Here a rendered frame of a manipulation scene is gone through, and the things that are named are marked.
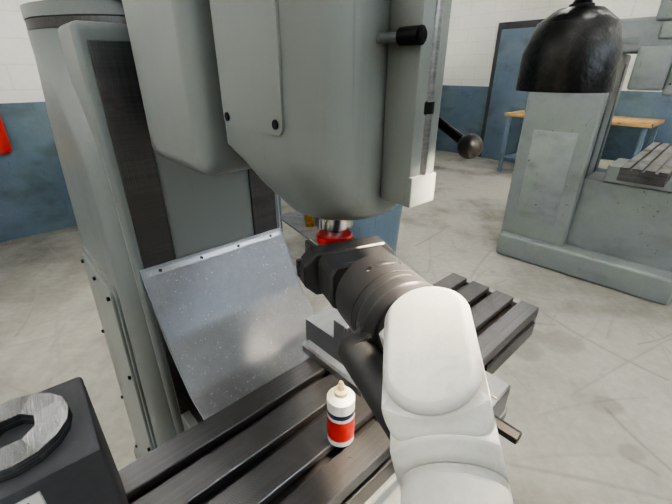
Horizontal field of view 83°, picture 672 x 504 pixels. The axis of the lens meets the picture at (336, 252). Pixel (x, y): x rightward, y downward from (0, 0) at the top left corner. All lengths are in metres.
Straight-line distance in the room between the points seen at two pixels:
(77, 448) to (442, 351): 0.34
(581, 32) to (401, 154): 0.16
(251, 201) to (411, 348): 0.64
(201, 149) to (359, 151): 0.21
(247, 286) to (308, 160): 0.53
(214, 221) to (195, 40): 0.43
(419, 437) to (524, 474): 1.67
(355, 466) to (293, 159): 0.43
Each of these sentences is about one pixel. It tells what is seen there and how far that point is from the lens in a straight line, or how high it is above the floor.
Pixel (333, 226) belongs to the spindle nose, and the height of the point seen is 1.29.
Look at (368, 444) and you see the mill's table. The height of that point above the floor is 0.96.
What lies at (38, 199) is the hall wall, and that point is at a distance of 4.67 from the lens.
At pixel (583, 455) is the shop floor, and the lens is 2.08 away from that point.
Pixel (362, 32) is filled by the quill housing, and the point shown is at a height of 1.49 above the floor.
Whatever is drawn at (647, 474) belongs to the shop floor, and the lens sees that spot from 2.16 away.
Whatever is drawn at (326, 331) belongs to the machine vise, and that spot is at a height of 1.03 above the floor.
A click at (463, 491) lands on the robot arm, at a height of 1.26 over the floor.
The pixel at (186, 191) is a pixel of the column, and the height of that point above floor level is 1.25.
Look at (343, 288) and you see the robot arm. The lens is 0.38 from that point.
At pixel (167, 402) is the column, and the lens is 1.00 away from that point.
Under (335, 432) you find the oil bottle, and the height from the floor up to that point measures 1.00.
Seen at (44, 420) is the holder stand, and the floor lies 1.16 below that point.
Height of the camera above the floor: 1.46
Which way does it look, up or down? 26 degrees down
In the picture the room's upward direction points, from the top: straight up
